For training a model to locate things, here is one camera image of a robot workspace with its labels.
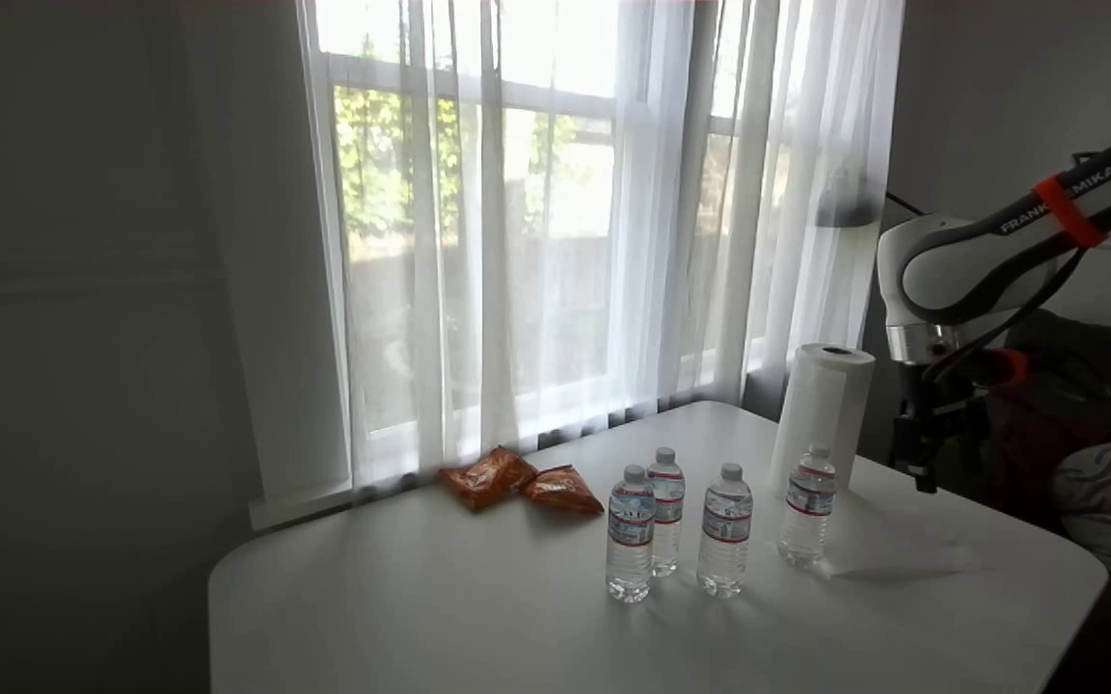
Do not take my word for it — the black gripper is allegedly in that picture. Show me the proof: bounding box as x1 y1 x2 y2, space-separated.
892 360 1012 500

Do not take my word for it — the white paper towel roll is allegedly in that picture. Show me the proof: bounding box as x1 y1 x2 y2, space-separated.
769 338 880 514

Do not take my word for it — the dark red cushion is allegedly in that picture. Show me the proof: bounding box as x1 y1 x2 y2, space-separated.
995 409 1107 508

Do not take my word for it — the clear plastic water bottle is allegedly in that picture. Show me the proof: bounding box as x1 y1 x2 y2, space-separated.
693 463 757 607
775 445 841 576
600 463 658 611
645 445 691 584

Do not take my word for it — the dark sofa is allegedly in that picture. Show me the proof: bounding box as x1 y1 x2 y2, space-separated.
900 303 1111 694

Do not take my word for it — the black floor lamp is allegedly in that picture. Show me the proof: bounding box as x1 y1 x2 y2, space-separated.
815 188 933 235

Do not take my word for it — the orange snack bag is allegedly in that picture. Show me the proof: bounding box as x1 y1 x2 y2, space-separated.
432 445 541 516
515 463 608 525

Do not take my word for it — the sheer white curtain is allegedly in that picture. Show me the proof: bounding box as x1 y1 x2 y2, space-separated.
176 0 910 508

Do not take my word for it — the orange strap on arm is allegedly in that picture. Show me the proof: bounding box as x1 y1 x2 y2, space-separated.
1028 169 1111 252

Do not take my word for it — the white window frame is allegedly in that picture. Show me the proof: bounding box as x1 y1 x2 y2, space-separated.
301 0 763 447

